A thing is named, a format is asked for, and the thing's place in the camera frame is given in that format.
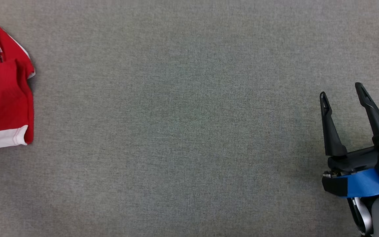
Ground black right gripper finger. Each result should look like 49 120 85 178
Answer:
355 82 379 148
319 92 348 157

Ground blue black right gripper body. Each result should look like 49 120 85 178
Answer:
322 145 379 236

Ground red shorts with white stripes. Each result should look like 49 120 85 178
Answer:
0 20 36 152

